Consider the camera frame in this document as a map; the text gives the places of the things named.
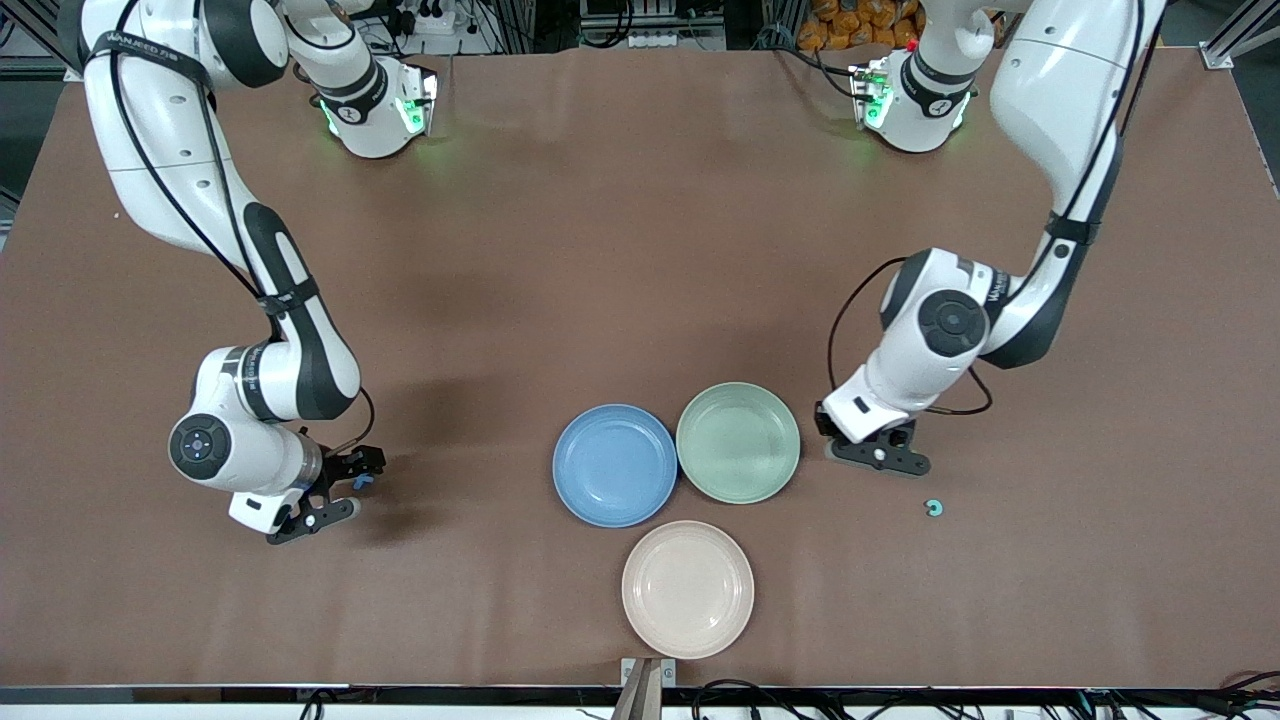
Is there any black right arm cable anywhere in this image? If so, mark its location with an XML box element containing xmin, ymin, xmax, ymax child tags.
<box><xmin>85</xmin><ymin>0</ymin><xmax>377</xmax><ymax>456</ymax></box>

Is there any beige round plate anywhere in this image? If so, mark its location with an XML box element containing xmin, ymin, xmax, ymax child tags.
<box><xmin>621</xmin><ymin>520</ymin><xmax>756</xmax><ymax>660</ymax></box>

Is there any bag of orange fruit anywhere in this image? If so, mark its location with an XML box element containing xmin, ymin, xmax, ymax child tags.
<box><xmin>797</xmin><ymin>0</ymin><xmax>926</xmax><ymax>51</ymax></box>

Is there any aluminium frame profile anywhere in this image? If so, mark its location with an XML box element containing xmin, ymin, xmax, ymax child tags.
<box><xmin>1200</xmin><ymin>0</ymin><xmax>1280</xmax><ymax>71</ymax></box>
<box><xmin>20</xmin><ymin>0</ymin><xmax>89</xmax><ymax>83</ymax></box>

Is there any blue round plate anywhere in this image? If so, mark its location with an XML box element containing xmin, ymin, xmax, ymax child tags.
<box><xmin>552</xmin><ymin>403</ymin><xmax>679</xmax><ymax>529</ymax></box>

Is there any green round plate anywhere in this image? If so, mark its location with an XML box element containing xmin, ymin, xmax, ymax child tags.
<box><xmin>675</xmin><ymin>381</ymin><xmax>802</xmax><ymax>505</ymax></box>

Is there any brown table cover sheet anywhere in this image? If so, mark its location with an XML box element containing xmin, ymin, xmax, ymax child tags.
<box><xmin>0</xmin><ymin>45</ymin><xmax>1280</xmax><ymax>691</ymax></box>

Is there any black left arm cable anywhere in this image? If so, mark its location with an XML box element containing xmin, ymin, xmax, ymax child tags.
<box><xmin>826</xmin><ymin>0</ymin><xmax>1147</xmax><ymax>418</ymax></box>

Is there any metal clamp bracket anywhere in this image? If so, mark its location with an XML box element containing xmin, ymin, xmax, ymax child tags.
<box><xmin>612</xmin><ymin>657</ymin><xmax>677</xmax><ymax>720</ymax></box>

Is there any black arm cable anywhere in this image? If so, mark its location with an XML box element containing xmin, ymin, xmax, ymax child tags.
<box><xmin>826</xmin><ymin>0</ymin><xmax>1147</xmax><ymax>418</ymax></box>
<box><xmin>85</xmin><ymin>0</ymin><xmax>377</xmax><ymax>456</ymax></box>

